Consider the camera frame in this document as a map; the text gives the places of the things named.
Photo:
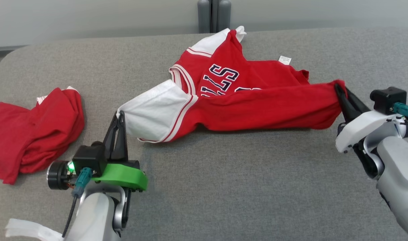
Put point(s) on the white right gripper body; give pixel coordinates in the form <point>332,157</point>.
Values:
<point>358,125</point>

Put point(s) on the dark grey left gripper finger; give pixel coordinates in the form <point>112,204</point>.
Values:
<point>122,144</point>
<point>110,144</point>

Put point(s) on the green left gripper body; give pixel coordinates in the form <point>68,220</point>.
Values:
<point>123,175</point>

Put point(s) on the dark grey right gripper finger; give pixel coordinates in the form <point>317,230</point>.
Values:
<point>358,105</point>
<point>345,105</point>

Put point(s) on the red jersey with white sleeves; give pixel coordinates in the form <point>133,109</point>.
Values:
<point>257,107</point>

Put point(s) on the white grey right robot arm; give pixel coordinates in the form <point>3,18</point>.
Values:
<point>401,174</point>

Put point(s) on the red shirt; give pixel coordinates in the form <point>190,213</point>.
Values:
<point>40,134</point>

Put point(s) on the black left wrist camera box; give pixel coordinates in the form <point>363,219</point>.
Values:
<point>88,160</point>

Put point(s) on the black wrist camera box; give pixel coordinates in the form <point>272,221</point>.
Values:
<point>388,98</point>
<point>88,160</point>

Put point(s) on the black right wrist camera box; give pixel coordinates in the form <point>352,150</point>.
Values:
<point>388,98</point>

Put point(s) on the grey double partition post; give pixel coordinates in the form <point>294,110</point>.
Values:
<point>204,16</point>

